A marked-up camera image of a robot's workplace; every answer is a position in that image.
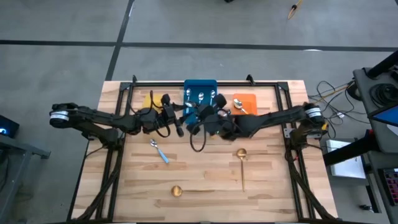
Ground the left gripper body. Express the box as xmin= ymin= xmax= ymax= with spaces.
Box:
xmin=136 ymin=93 xmax=185 ymax=138

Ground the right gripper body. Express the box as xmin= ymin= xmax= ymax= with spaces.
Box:
xmin=186 ymin=93 xmax=239 ymax=141

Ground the yellow translucent plastic bin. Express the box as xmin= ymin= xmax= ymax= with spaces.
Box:
xmin=142 ymin=93 xmax=164 ymax=110

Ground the slim gold spoon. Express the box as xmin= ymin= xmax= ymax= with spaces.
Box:
xmin=236 ymin=147 xmax=248 ymax=193
xmin=170 ymin=185 xmax=216 ymax=198

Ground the blue plastic bin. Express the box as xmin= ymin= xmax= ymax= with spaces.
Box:
xmin=182 ymin=79 xmax=218 ymax=125

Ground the orange translucent plastic bin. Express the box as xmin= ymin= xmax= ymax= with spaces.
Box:
xmin=232 ymin=93 xmax=259 ymax=116

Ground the black pole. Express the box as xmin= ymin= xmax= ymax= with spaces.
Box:
xmin=322 ymin=129 xmax=374 ymax=167
xmin=365 ymin=50 xmax=398 ymax=79

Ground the white box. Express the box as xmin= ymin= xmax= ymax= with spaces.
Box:
xmin=325 ymin=139 xmax=368 ymax=180

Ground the grey equipment cart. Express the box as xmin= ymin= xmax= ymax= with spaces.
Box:
xmin=352 ymin=49 xmax=398 ymax=224

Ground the black device with blue light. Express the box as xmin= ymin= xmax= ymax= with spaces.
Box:
xmin=0 ymin=114 xmax=21 ymax=139

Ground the blue screen panel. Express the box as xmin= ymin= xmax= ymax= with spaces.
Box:
xmin=372 ymin=105 xmax=398 ymax=129

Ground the keyboard with coloured keys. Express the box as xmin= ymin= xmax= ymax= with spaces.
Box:
xmin=381 ymin=167 xmax=398 ymax=208

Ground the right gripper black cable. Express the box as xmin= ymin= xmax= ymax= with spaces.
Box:
xmin=189 ymin=123 xmax=208 ymax=152

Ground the yellow floor cable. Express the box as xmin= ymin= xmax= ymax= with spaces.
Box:
xmin=309 ymin=85 xmax=351 ymax=107

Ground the yellow cable with black plug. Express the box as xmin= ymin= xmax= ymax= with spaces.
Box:
xmin=287 ymin=0 xmax=304 ymax=21

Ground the coiled black cable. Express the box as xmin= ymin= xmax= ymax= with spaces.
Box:
xmin=369 ymin=82 xmax=398 ymax=109

